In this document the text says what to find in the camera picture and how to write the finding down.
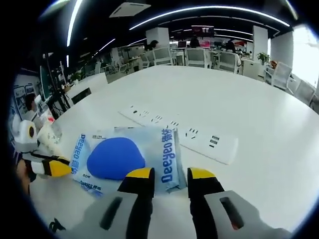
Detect ceiling air conditioner unit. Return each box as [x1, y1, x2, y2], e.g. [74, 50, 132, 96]
[109, 2, 152, 18]

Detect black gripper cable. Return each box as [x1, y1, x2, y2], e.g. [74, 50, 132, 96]
[48, 218, 67, 232]

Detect ceiling light strip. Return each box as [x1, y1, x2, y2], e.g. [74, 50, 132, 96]
[129, 6, 291, 31]
[66, 0, 83, 47]

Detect white power strip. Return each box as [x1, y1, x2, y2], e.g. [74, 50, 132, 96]
[117, 104, 239, 165]

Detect blue wet wipes pack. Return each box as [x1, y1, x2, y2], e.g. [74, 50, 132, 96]
[70, 126, 188, 199]

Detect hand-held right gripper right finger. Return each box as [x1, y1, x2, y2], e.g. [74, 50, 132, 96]
[187, 167, 291, 239]

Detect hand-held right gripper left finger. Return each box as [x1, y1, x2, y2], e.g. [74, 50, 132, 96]
[74, 167, 155, 239]

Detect white paper cup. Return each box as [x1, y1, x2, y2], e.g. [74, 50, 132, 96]
[37, 123, 63, 156]

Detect dark wall screen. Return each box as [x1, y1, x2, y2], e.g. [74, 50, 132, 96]
[191, 24, 215, 34]

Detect blue white wall board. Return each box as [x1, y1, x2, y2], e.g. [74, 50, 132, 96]
[12, 79, 40, 118]

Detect black tripod stand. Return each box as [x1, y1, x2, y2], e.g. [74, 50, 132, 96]
[42, 52, 72, 113]

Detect row of white office chairs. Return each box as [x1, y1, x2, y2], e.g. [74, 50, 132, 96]
[94, 46, 319, 110]

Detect large bright window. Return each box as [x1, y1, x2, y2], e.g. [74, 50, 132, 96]
[293, 27, 319, 88]

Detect potted green plant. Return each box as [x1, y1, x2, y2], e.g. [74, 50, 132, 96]
[70, 70, 83, 83]
[257, 52, 271, 66]

